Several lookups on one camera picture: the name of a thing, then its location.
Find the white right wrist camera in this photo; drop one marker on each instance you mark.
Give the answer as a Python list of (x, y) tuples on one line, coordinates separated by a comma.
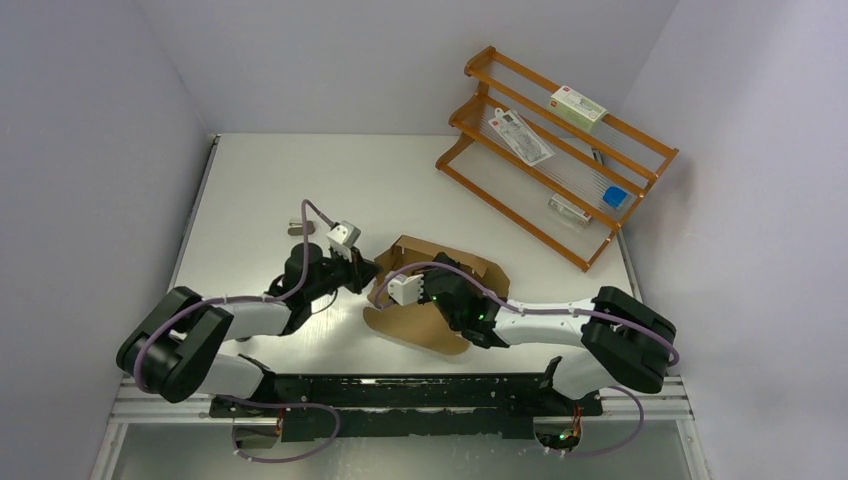
[(405, 289)]

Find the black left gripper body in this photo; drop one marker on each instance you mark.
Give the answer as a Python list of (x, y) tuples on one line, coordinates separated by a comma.
[(335, 273)]

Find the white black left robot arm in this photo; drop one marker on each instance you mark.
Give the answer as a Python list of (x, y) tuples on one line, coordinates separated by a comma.
[(175, 351)]

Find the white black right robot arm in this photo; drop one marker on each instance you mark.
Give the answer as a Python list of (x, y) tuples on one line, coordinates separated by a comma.
[(617, 340)]

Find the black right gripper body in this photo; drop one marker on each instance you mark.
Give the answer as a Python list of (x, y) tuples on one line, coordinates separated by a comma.
[(454, 324)]

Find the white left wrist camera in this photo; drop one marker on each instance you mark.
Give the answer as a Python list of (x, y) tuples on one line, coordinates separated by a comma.
[(342, 237)]

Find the blue small block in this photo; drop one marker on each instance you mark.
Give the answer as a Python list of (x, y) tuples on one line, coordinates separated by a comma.
[(616, 198)]

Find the clear plastic blister package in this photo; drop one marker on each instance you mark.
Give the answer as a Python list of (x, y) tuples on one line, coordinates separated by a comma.
[(521, 139)]

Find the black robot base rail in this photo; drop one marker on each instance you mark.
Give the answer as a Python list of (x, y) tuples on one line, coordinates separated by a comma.
[(313, 406)]

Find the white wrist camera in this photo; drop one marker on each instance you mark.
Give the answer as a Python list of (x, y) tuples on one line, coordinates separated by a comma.
[(342, 237), (405, 289)]

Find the brown cardboard box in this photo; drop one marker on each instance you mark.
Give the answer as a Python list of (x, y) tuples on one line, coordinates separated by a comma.
[(423, 325)]

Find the white green small box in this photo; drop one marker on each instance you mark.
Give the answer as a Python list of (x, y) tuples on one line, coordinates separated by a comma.
[(575, 108)]

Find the orange wooden rack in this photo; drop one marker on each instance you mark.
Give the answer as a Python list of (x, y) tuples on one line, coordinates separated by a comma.
[(615, 153)]

